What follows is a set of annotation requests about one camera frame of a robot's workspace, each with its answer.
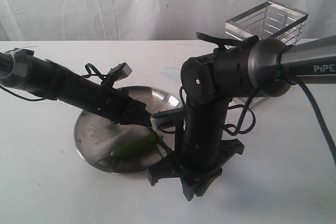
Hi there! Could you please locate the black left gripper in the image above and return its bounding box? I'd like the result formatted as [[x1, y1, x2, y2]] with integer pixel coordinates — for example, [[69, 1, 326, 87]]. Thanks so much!
[[89, 88, 152, 127]]

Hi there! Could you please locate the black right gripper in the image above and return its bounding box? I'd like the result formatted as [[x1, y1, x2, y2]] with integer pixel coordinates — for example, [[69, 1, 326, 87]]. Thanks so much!
[[146, 113, 244, 201]]

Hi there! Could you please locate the green chili pepper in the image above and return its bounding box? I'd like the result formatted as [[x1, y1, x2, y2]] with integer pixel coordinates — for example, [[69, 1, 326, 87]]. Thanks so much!
[[95, 132, 163, 164]]

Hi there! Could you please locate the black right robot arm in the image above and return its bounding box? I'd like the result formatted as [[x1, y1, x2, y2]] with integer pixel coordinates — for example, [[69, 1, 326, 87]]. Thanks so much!
[[146, 33, 335, 200]]

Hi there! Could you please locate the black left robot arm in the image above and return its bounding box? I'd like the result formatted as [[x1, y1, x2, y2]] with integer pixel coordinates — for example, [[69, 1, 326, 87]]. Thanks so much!
[[1, 49, 151, 127]]

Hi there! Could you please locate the round steel plate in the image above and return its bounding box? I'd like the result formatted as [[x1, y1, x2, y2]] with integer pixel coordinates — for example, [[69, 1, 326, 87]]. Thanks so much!
[[74, 86, 182, 174]]

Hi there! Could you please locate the white backdrop curtain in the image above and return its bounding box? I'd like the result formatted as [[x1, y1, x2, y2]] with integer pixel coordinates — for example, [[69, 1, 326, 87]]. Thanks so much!
[[1, 0, 335, 41]]

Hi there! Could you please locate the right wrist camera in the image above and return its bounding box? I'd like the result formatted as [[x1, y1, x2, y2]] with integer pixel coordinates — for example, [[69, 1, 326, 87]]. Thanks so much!
[[150, 107, 184, 131]]

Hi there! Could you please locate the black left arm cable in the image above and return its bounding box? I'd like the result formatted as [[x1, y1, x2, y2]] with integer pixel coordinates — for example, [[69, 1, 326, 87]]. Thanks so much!
[[83, 62, 116, 88]]

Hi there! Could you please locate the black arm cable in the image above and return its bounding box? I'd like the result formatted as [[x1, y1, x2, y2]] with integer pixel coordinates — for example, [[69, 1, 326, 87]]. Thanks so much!
[[223, 71, 336, 177], [83, 62, 116, 88]]

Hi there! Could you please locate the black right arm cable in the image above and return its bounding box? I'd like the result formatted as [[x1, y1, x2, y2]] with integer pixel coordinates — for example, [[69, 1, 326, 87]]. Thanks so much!
[[223, 71, 336, 177]]

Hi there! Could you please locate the chrome wire utensil holder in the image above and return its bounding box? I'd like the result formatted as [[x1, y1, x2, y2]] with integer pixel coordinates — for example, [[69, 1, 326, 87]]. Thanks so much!
[[225, 0, 309, 106]]

